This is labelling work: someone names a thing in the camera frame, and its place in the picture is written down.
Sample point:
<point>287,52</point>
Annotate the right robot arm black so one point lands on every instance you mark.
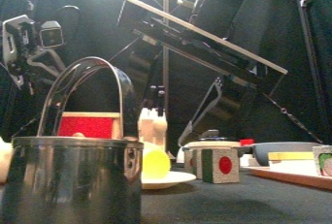
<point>226,5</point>

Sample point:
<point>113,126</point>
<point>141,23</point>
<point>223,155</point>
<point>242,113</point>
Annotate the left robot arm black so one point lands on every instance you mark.
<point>69,21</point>

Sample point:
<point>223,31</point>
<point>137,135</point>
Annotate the small red block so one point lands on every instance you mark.
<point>247,142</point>

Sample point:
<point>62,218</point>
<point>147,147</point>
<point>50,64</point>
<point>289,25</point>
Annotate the white pot with lid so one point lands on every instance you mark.
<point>208,144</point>

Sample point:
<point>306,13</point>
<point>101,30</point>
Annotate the white toy bottle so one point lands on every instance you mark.
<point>152,127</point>

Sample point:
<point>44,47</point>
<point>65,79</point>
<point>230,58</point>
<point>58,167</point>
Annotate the sushi block red dot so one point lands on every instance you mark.
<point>222,166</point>
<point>192,160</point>

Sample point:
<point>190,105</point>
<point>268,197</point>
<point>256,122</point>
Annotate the grey bowl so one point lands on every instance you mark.
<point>286,148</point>

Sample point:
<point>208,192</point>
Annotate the red wooden box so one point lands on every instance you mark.
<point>89,126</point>

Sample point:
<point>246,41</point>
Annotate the yellow flat block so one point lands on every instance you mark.
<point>291,155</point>

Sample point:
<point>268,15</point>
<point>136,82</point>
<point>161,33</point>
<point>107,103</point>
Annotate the yellow toy lemon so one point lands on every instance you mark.
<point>157,165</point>

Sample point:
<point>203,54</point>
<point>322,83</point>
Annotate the white flat block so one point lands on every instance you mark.
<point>291,167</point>

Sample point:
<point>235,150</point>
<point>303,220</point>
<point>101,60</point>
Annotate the white plate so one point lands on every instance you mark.
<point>173,179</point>

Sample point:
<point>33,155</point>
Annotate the wooden cutting board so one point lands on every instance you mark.
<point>299,177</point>

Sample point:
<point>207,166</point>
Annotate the sushi roll toy green pink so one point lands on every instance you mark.
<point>325,161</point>

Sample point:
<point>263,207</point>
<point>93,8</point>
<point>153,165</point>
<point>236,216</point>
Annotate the white rounded toy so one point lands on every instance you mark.
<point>6,160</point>

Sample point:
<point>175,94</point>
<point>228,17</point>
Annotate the vertical metal frame pole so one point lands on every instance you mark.
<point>167,72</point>

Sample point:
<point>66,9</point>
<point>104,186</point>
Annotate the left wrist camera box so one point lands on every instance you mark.
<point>52,34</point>

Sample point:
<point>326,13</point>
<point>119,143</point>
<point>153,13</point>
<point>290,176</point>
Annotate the slanted black frame bar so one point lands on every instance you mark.
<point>310,53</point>

